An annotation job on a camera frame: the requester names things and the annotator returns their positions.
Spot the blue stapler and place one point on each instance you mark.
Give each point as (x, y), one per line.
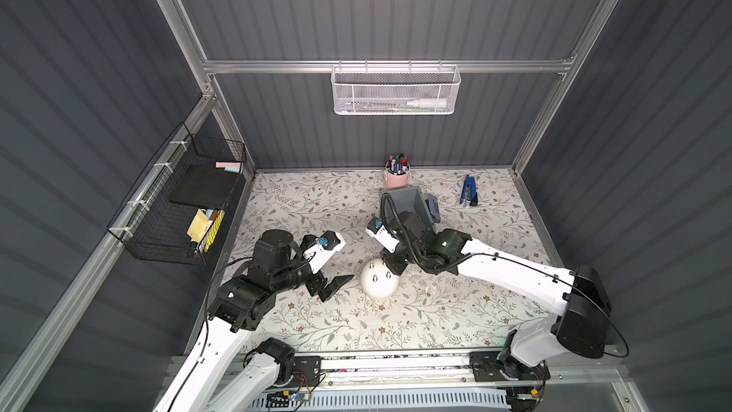
(469, 192)

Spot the black notebook in basket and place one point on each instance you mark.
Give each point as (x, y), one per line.
(203, 186)

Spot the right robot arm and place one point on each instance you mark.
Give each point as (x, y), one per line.
(579, 310)

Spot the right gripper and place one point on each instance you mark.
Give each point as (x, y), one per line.
(397, 223)

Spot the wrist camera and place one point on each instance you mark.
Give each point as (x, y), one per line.
(379, 232)
(319, 251)

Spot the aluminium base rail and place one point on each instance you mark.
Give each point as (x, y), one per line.
(440, 367)

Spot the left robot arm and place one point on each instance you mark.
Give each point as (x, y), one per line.
(278, 264)

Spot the pink pen cup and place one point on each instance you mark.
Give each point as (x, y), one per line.
(397, 172)

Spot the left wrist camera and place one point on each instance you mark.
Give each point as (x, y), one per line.
(319, 251)

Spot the white dome with screws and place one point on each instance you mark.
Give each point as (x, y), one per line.
(377, 281)

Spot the white wire mesh basket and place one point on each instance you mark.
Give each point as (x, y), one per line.
(384, 89)

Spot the yellow sticky note pad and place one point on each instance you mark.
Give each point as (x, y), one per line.
(200, 225)

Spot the black wire wall basket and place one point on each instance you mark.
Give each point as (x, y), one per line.
(181, 208)

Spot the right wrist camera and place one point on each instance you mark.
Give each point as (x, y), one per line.
(379, 232)

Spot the grey blue small box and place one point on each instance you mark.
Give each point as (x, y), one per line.
(433, 208)

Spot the white marker in basket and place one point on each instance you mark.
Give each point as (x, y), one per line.
(428, 104)

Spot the grey plastic parts bin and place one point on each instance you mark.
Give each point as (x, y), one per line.
(410, 199)

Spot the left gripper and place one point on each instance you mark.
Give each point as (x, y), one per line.
(312, 283)

